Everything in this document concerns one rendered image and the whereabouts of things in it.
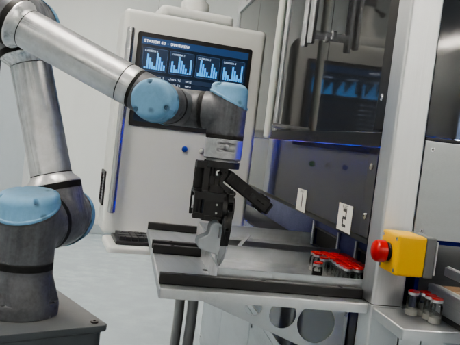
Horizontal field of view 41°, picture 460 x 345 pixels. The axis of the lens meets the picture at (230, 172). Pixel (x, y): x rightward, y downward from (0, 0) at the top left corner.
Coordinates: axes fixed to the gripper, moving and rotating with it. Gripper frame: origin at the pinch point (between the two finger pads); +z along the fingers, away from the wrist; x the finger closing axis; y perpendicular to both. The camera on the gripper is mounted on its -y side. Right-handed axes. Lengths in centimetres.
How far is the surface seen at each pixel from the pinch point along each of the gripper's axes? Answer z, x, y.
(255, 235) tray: 2, -54, -19
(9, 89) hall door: -50, -543, 143
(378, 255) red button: -7.2, 19.8, -24.4
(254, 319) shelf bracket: 11.1, 1.2, -8.2
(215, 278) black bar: 1.8, 8.1, 2.1
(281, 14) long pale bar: -64, -65, -21
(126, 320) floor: 92, -251, 9
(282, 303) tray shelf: 4.8, 11.0, -10.6
